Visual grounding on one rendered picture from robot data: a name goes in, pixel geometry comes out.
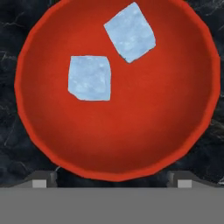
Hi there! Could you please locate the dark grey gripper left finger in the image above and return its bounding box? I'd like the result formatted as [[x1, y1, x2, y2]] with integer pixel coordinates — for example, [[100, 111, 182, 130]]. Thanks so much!
[[15, 170, 59, 189]]

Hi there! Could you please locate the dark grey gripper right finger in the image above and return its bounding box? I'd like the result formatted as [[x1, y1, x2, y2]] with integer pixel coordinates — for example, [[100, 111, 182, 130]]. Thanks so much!
[[166, 170, 215, 189]]

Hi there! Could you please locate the red bowl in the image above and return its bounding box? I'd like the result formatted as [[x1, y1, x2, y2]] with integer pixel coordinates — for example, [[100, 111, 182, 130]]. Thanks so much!
[[14, 0, 221, 183]]

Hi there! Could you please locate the pale blue ice cube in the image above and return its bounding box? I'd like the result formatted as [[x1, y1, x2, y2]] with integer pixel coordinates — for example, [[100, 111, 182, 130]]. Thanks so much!
[[67, 55, 112, 102], [103, 1, 157, 64]]

